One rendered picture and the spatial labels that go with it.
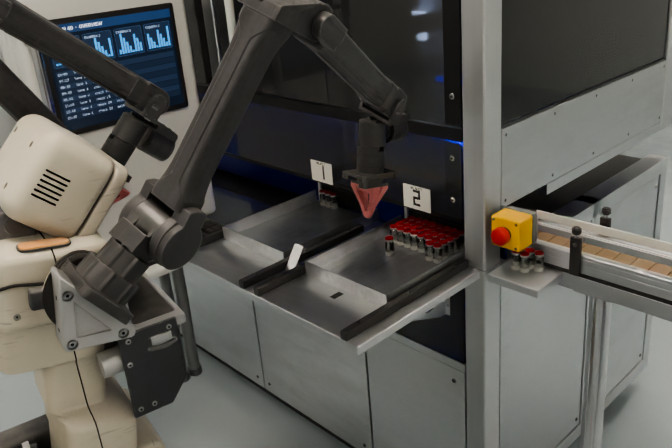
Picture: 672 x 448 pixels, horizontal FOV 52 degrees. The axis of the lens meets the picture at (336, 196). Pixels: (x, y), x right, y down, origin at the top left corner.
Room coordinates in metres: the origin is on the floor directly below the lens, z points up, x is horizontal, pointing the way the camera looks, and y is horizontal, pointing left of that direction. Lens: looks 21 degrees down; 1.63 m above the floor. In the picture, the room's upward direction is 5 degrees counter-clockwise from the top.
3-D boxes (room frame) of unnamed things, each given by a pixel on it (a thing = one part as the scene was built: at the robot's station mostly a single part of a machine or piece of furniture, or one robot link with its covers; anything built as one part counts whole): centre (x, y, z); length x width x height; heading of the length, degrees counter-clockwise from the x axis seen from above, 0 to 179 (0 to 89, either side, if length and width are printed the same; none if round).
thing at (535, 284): (1.38, -0.42, 0.87); 0.14 x 0.13 x 0.02; 132
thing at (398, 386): (2.49, -0.01, 0.44); 2.06 x 1.00 x 0.88; 42
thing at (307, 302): (1.55, 0.04, 0.87); 0.70 x 0.48 x 0.02; 42
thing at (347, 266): (1.47, -0.13, 0.90); 0.34 x 0.26 x 0.04; 132
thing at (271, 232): (1.73, 0.10, 0.90); 0.34 x 0.26 x 0.04; 132
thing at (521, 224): (1.37, -0.38, 1.00); 0.08 x 0.07 x 0.07; 132
